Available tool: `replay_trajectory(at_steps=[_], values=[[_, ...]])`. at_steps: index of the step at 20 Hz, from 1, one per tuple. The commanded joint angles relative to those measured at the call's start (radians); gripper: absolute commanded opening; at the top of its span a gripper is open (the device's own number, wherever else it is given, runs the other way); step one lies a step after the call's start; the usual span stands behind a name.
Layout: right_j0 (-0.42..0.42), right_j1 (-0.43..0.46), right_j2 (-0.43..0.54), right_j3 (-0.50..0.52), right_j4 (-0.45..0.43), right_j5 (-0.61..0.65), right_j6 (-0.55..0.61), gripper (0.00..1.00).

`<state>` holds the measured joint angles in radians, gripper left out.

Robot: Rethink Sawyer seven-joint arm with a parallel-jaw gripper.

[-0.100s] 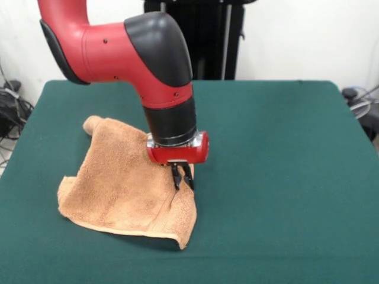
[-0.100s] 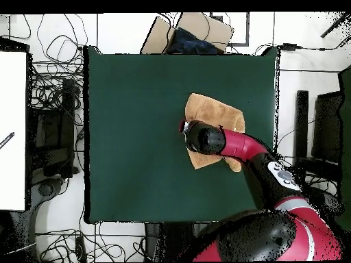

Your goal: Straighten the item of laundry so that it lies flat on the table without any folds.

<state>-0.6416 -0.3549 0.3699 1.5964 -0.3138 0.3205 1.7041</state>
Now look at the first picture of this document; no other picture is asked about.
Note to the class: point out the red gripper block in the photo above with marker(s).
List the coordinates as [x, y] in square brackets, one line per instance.
[180, 154]

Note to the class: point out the tan terry towel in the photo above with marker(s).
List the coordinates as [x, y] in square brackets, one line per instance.
[118, 192]

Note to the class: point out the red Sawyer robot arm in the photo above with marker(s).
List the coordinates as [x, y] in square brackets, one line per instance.
[133, 65]

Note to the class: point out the dark green table cloth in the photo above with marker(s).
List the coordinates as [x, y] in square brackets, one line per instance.
[266, 177]

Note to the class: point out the grey wheeled chair base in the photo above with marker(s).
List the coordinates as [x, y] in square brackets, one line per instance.
[362, 109]

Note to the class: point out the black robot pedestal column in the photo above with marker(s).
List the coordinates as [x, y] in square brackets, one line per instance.
[213, 44]

